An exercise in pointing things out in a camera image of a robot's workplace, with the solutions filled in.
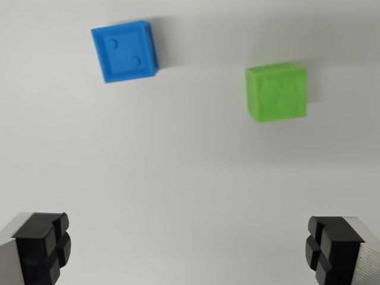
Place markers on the blue cube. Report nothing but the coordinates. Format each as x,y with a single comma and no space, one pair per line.
126,52

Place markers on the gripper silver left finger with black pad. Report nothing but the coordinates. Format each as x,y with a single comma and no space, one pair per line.
32,252

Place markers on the green cube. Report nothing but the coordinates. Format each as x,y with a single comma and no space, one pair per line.
277,92

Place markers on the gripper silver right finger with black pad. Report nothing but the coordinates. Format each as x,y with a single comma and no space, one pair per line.
341,252

